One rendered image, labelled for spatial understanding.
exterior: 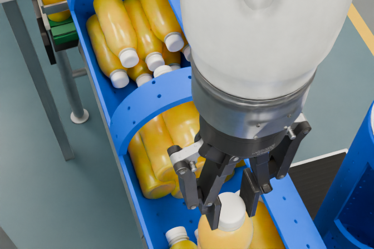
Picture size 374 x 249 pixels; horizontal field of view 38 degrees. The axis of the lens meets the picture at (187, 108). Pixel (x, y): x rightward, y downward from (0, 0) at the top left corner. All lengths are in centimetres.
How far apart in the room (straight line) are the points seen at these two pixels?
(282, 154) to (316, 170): 162
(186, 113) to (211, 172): 48
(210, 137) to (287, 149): 11
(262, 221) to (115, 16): 56
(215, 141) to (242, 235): 24
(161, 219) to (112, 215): 111
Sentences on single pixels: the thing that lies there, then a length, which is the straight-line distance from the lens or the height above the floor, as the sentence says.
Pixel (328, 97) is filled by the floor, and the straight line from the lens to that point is 253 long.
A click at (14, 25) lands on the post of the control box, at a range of 168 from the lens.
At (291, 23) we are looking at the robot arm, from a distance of 29.
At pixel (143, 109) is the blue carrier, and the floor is 121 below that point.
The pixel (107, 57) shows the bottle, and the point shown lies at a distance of 123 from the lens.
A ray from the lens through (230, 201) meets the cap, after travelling 63.
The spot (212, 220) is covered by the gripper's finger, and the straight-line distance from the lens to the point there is 60.
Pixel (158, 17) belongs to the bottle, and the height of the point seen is 114.
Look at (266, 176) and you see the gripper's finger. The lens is 56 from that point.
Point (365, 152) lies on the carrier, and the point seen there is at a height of 97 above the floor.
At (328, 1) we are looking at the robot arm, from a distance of 30.
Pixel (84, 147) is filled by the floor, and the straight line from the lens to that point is 236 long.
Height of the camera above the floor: 201
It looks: 56 degrees down
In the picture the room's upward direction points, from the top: 1 degrees counter-clockwise
